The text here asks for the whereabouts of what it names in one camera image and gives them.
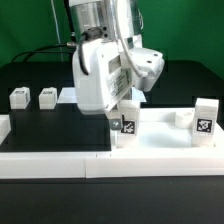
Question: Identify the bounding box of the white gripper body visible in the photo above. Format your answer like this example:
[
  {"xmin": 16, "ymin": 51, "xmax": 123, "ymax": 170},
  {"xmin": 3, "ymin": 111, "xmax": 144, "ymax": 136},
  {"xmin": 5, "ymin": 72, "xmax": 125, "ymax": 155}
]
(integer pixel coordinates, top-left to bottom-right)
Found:
[{"xmin": 72, "ymin": 39, "xmax": 133, "ymax": 115}]

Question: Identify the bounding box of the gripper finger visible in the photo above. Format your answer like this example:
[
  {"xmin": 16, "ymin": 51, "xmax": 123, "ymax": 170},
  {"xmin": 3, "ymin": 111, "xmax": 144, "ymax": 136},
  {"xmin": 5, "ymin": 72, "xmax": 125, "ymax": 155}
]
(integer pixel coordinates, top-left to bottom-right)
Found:
[{"xmin": 109, "ymin": 118, "xmax": 123, "ymax": 130}]

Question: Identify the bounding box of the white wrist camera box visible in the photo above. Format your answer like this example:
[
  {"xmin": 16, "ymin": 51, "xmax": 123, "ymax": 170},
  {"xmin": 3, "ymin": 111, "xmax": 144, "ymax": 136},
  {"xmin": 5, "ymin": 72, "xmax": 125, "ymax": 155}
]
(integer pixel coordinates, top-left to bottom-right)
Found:
[{"xmin": 130, "ymin": 48, "xmax": 165, "ymax": 92}]

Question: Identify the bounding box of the white square table top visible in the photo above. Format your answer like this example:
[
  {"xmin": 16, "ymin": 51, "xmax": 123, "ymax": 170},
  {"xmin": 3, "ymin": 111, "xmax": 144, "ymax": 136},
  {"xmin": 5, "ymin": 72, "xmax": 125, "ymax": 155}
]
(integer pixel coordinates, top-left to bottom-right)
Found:
[{"xmin": 111, "ymin": 108, "xmax": 224, "ymax": 155}]

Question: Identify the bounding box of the black upright cable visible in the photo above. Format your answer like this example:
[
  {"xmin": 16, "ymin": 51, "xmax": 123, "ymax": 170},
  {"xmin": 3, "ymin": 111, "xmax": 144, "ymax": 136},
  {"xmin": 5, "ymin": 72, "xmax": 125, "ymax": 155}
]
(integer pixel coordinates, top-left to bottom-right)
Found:
[{"xmin": 63, "ymin": 0, "xmax": 80, "ymax": 38}]

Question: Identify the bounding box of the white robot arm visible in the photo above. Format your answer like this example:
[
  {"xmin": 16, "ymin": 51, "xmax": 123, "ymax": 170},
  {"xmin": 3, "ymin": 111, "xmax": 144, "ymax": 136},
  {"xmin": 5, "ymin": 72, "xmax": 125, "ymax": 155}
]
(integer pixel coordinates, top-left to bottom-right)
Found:
[{"xmin": 69, "ymin": 0, "xmax": 142, "ymax": 130}]

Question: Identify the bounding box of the white camera cable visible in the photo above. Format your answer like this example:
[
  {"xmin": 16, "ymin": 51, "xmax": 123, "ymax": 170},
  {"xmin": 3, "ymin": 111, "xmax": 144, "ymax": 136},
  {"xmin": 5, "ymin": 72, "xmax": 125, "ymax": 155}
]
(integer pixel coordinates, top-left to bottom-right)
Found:
[{"xmin": 111, "ymin": 0, "xmax": 149, "ymax": 78}]

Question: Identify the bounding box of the white marker sheet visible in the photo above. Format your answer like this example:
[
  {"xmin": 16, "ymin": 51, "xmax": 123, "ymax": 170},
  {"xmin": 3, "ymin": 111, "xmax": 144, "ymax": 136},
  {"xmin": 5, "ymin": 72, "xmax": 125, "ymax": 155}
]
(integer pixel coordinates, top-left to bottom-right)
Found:
[{"xmin": 58, "ymin": 87, "xmax": 146, "ymax": 104}]

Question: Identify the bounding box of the white U-shaped obstacle fence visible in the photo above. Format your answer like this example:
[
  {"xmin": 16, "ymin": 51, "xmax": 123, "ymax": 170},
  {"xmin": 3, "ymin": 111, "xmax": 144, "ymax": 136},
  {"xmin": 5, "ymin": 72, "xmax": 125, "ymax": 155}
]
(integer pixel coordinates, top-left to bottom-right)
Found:
[{"xmin": 0, "ymin": 112, "xmax": 224, "ymax": 180}]

